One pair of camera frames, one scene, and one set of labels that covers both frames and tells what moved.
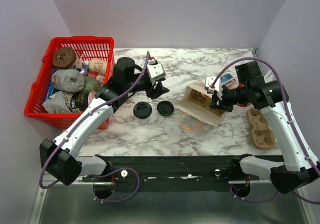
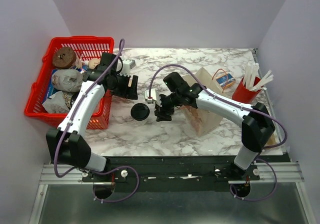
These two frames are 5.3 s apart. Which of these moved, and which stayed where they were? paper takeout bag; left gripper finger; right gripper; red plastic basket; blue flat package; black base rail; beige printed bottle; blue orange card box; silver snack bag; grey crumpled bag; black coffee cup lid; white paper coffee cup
Moved: paper takeout bag; right gripper; black coffee cup lid; left gripper finger; white paper coffee cup
Stayed: grey crumpled bag; silver snack bag; black base rail; blue orange card box; blue flat package; red plastic basket; beige printed bottle
